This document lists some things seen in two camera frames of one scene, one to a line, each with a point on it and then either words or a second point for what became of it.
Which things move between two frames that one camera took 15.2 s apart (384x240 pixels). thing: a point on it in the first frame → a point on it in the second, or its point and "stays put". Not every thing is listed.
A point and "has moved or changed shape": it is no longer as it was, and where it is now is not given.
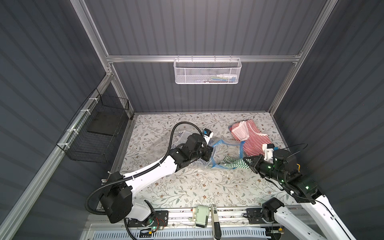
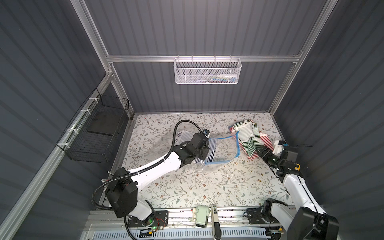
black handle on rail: (217, 229) stays put
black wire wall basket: (94, 136) stays put
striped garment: (252, 139) stays put
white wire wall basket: (207, 71) stays put
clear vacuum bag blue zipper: (223, 152) has moved or changed shape
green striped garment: (231, 161) → (249, 135)
